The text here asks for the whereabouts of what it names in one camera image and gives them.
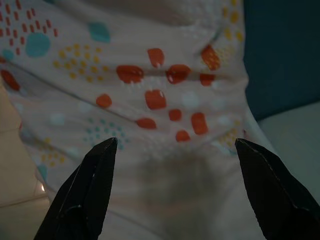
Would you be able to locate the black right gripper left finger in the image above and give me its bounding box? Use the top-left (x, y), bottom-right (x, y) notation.
top-left (33, 136), bottom-right (119, 240)

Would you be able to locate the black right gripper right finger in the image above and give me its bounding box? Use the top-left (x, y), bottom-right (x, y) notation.
top-left (235, 138), bottom-right (320, 240)

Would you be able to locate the pink dotted pillow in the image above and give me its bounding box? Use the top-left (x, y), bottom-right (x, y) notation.
top-left (0, 0), bottom-right (320, 240)

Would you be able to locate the dark blue fabric cushion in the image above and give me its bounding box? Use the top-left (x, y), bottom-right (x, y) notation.
top-left (242, 0), bottom-right (320, 122)

